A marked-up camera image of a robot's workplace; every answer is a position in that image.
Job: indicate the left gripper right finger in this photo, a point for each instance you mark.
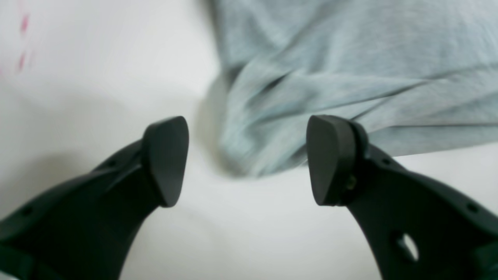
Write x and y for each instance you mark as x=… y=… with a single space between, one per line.
x=417 y=228

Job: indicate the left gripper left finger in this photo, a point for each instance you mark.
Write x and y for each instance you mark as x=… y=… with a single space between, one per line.
x=83 y=229

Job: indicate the grey T-shirt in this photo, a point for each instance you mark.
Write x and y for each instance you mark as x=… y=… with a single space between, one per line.
x=419 y=75

